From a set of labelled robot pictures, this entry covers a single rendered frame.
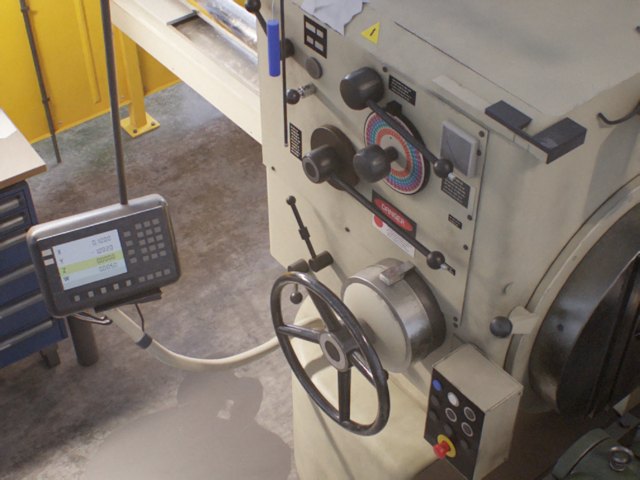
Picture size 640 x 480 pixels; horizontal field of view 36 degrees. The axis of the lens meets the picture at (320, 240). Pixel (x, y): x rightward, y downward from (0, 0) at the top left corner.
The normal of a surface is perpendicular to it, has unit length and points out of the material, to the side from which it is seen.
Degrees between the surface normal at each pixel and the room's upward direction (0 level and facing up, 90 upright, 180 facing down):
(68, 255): 71
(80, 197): 0
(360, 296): 64
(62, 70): 90
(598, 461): 13
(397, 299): 23
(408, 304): 35
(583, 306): 55
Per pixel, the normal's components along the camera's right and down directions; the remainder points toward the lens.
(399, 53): -0.55, -0.22
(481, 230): -0.78, 0.43
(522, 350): 0.62, 0.54
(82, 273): 0.38, 0.35
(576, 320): -0.69, 0.04
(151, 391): 0.00, -0.73
